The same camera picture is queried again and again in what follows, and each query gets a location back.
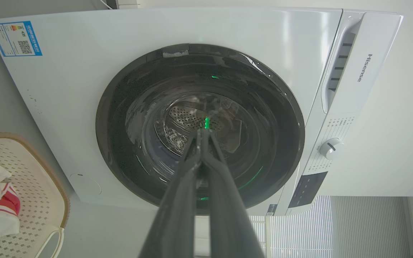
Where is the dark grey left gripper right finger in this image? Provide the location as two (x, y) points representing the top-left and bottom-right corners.
(201, 130), (266, 258)

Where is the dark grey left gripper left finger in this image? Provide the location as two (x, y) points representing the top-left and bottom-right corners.
(138, 130), (203, 258)

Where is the cream perforated laundry basket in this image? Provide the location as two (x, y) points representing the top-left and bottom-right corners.
(0, 133), (71, 258)

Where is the round dark washing machine door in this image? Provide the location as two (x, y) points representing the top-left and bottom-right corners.
(95, 43), (305, 215)

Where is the white washing machine dial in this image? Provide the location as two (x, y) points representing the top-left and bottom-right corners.
(319, 138), (345, 160)

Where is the white Hisense washing machine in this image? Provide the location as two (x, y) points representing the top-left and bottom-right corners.
(0, 7), (404, 216)

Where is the blue energy label sticker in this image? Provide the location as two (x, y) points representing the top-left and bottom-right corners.
(0, 21), (43, 57)

